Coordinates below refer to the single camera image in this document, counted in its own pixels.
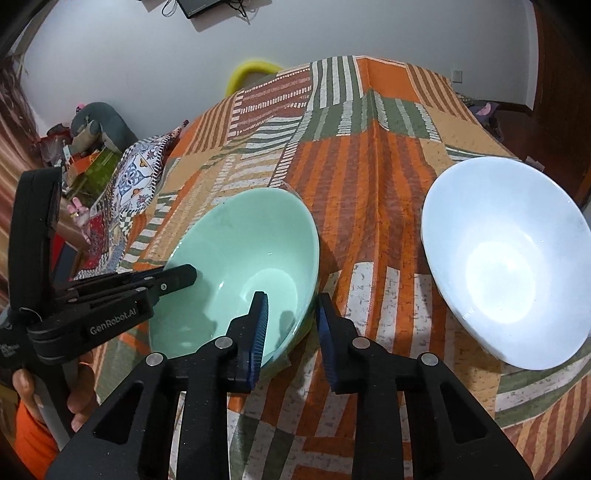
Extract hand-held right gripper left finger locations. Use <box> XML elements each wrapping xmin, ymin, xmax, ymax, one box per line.
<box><xmin>44</xmin><ymin>291</ymin><xmax>269</xmax><ymax>480</ymax></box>

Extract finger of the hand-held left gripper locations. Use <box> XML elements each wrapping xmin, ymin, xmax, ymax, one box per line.
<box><xmin>90</xmin><ymin>264</ymin><xmax>198</xmax><ymax>308</ymax></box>
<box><xmin>55</xmin><ymin>270</ymin><xmax>162</xmax><ymax>298</ymax></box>

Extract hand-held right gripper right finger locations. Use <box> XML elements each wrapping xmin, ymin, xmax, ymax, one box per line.
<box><xmin>315</xmin><ymin>292</ymin><xmax>534</xmax><ymax>480</ymax></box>

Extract green bowl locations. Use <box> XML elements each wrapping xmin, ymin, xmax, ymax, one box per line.
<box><xmin>148</xmin><ymin>187</ymin><xmax>321</xmax><ymax>370</ymax></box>

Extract white bowl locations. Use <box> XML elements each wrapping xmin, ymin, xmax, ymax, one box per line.
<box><xmin>421</xmin><ymin>157</ymin><xmax>591</xmax><ymax>371</ymax></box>

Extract person's left hand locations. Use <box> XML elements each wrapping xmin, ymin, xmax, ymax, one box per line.
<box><xmin>11</xmin><ymin>360</ymin><xmax>100</xmax><ymax>432</ymax></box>

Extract pink bunny toy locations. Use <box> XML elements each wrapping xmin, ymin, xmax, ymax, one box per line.
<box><xmin>67</xmin><ymin>198</ymin><xmax>93</xmax><ymax>245</ymax></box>

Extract orange box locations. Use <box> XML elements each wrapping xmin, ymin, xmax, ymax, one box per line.
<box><xmin>64</xmin><ymin>152</ymin><xmax>108</xmax><ymax>185</ymax></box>

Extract green box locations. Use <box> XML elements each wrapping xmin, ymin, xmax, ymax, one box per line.
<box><xmin>69</xmin><ymin>148</ymin><xmax>124</xmax><ymax>200</ymax></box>

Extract patterned patchwork quilt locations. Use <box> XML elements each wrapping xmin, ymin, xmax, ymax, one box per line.
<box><xmin>69</xmin><ymin>120</ymin><xmax>190</xmax><ymax>282</ymax></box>

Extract brown striped curtain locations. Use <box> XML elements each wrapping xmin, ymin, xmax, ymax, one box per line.
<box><xmin>0</xmin><ymin>53</ymin><xmax>43</xmax><ymax>188</ymax></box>

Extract grey plush toy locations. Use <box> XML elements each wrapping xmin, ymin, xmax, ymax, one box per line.
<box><xmin>69</xmin><ymin>102</ymin><xmax>139</xmax><ymax>154</ymax></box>

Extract orange striped blanket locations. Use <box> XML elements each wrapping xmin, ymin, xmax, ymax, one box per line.
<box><xmin>88</xmin><ymin>54</ymin><xmax>591</xmax><ymax>480</ymax></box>

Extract orange garment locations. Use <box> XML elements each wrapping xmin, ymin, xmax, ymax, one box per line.
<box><xmin>14</xmin><ymin>399</ymin><xmax>62</xmax><ymax>468</ymax></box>

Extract yellow curved object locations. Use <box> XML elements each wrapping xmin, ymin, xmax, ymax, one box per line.
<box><xmin>225</xmin><ymin>59</ymin><xmax>280</xmax><ymax>95</ymax></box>

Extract wooden door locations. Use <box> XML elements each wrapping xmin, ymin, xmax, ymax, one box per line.
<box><xmin>526</xmin><ymin>0</ymin><xmax>591</xmax><ymax>208</ymax></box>

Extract black monitor cable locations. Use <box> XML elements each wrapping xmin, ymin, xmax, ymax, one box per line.
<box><xmin>229</xmin><ymin>0</ymin><xmax>254</xmax><ymax>25</ymax></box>

